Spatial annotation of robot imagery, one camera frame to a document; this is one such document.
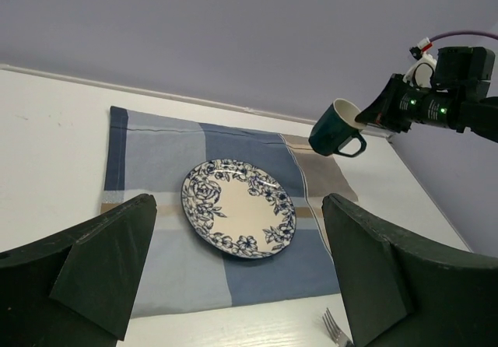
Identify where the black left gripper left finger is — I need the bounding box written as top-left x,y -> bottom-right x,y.
1,194 -> 157,346

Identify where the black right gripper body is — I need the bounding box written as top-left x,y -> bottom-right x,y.
378,47 -> 496,135

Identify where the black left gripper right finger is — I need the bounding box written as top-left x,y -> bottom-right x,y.
322,194 -> 497,346

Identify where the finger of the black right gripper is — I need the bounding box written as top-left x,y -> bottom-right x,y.
355,75 -> 397,126

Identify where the dark green mug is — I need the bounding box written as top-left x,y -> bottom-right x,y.
308,99 -> 367,158

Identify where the blue beige plaid cloth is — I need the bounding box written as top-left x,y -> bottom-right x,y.
101,107 -> 358,317

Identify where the blue floral plate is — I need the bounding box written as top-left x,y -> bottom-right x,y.
181,159 -> 296,259

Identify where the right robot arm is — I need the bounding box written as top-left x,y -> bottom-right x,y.
356,47 -> 497,142

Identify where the steel fork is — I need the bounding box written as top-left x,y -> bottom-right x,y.
322,308 -> 355,347

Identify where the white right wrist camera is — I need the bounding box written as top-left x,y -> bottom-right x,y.
403,37 -> 437,88

